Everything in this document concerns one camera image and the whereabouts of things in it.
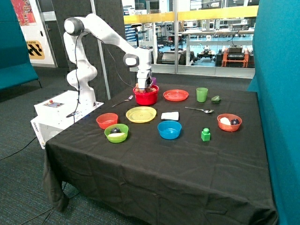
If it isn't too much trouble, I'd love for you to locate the green plastic cup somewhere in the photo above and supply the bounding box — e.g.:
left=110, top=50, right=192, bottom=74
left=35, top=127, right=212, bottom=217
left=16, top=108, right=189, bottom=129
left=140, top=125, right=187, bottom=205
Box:
left=196, top=87, right=208, bottom=103

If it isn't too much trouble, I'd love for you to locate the lime green bowl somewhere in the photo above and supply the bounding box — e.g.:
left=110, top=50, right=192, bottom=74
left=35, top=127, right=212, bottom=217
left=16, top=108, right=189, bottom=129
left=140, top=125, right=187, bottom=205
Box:
left=104, top=124, right=129, bottom=143

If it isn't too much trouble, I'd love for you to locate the green toy pepper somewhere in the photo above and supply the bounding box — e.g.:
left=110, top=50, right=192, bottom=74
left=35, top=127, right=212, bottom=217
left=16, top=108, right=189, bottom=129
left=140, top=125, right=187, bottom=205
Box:
left=211, top=96, right=222, bottom=103

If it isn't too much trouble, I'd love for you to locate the dark plum in green bowl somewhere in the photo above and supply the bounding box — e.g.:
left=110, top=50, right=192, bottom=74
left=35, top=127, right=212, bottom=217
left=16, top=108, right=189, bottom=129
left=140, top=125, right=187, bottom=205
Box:
left=110, top=127, right=121, bottom=134

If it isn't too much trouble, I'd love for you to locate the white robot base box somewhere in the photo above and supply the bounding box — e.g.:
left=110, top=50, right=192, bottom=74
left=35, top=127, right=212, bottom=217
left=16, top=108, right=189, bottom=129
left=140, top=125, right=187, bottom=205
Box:
left=30, top=90, right=103, bottom=149

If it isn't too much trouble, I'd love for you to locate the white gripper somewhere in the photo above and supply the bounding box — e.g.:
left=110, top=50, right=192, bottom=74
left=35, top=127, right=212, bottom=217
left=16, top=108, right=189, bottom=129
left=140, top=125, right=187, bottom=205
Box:
left=137, top=69, right=153, bottom=89

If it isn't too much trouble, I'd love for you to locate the metal fork purple handle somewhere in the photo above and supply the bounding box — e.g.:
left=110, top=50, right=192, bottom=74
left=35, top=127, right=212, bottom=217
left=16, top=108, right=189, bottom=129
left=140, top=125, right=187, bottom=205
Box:
left=112, top=95, right=133, bottom=107

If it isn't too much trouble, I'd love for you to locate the orange black robot cart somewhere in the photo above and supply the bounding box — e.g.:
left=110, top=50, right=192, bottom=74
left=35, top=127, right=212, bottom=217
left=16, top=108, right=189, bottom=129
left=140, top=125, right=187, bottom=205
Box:
left=221, top=45, right=249, bottom=68

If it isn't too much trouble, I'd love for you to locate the white item in orange bowl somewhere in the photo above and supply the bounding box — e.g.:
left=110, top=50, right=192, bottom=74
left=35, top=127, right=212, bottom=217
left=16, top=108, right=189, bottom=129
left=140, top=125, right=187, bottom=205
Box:
left=220, top=117, right=231, bottom=125

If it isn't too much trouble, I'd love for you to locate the small red bowl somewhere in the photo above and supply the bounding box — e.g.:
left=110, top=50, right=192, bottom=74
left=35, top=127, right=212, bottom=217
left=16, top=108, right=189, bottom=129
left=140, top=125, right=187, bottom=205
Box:
left=96, top=113, right=118, bottom=129

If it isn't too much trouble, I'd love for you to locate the orange bowl right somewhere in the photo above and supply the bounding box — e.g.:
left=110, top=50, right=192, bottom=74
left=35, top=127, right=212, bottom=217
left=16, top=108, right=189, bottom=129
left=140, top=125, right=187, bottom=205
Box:
left=217, top=113, right=242, bottom=132

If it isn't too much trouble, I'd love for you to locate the red poster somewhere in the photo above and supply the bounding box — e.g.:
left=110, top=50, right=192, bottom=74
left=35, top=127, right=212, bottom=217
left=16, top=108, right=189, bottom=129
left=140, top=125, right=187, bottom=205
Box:
left=11, top=0, right=37, bottom=27

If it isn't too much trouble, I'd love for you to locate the teal partition right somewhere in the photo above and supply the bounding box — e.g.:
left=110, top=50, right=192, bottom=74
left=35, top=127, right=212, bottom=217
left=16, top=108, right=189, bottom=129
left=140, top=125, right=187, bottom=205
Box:
left=248, top=0, right=300, bottom=225

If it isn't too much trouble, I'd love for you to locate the brown teddy bear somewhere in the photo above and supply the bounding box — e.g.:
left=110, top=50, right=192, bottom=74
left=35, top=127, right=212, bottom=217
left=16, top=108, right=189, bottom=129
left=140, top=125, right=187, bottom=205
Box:
left=135, top=83, right=156, bottom=93

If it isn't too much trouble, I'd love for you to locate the black tripod stand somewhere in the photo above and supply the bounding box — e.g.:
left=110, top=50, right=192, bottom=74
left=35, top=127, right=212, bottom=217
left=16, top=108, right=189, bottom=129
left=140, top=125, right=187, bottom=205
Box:
left=131, top=23, right=142, bottom=47

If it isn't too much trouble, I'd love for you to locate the blue plastic bowl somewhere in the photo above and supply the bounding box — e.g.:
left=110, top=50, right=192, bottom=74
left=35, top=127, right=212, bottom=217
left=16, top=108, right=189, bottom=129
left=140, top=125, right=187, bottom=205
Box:
left=157, top=120, right=182, bottom=140

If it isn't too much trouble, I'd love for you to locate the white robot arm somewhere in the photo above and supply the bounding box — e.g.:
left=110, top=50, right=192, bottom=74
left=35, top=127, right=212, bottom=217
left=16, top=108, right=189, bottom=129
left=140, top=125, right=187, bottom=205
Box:
left=63, top=14, right=152, bottom=106

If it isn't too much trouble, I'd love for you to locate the white item in green bowl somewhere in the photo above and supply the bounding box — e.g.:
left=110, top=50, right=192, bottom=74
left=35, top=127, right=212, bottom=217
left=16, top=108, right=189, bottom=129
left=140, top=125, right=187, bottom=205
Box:
left=108, top=133, right=125, bottom=138

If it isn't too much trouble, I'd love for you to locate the yellow black sign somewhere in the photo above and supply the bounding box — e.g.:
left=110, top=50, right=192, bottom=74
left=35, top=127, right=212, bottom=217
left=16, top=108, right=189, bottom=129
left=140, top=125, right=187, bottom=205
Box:
left=26, top=40, right=45, bottom=60

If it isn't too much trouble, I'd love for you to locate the metal spoon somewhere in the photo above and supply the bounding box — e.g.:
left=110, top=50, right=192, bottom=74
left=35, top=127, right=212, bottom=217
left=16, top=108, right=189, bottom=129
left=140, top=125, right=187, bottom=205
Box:
left=185, top=106, right=214, bottom=113

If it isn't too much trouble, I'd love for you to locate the purple plastic cup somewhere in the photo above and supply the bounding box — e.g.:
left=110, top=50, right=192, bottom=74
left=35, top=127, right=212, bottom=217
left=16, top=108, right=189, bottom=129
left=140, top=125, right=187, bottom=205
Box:
left=151, top=77, right=157, bottom=85

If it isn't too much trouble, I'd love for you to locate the dark plum in orange bowl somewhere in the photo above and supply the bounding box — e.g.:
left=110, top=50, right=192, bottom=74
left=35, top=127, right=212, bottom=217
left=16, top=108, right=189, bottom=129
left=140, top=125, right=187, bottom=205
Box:
left=230, top=118, right=240, bottom=126

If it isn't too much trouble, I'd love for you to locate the green toy block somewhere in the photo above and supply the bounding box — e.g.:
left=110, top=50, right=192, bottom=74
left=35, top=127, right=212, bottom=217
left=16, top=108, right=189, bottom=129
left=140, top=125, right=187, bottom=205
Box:
left=201, top=128, right=210, bottom=142

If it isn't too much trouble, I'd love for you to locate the yellow plastic plate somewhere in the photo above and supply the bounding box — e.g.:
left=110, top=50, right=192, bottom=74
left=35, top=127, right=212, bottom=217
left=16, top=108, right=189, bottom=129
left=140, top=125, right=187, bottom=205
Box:
left=126, top=106, right=157, bottom=123

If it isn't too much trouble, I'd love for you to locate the orange-red plastic plate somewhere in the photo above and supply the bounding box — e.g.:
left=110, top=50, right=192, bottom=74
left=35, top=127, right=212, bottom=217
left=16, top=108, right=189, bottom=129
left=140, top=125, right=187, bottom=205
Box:
left=163, top=89, right=189, bottom=102

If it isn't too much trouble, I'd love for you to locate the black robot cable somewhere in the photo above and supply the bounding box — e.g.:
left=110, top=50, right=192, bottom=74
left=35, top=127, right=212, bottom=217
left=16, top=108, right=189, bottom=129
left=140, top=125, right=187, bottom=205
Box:
left=0, top=31, right=138, bottom=161

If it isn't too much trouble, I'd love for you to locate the large red bowl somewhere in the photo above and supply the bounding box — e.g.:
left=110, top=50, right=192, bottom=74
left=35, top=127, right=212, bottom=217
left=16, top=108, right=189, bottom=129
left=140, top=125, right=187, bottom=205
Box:
left=133, top=85, right=159, bottom=106

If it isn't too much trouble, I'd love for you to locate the teal sofa left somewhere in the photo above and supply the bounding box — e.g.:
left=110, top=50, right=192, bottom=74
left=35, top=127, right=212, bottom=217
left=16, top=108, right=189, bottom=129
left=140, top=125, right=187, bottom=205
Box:
left=0, top=0, right=39, bottom=90

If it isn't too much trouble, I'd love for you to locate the white folded cloth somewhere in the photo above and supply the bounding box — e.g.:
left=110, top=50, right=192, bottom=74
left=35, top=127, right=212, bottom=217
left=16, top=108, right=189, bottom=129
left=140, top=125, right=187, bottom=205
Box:
left=161, top=112, right=180, bottom=121

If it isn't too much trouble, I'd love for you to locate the black tablecloth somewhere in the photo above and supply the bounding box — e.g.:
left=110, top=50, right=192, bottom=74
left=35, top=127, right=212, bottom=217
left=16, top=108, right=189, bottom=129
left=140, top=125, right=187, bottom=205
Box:
left=43, top=86, right=279, bottom=225

